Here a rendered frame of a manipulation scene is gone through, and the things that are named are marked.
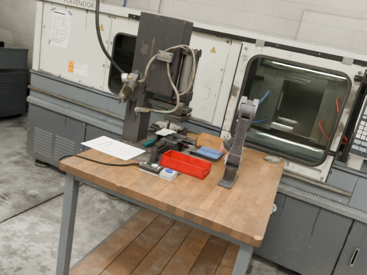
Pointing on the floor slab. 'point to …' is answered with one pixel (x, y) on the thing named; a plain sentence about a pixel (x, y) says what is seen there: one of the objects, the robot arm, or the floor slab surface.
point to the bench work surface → (172, 217)
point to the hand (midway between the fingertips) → (220, 155)
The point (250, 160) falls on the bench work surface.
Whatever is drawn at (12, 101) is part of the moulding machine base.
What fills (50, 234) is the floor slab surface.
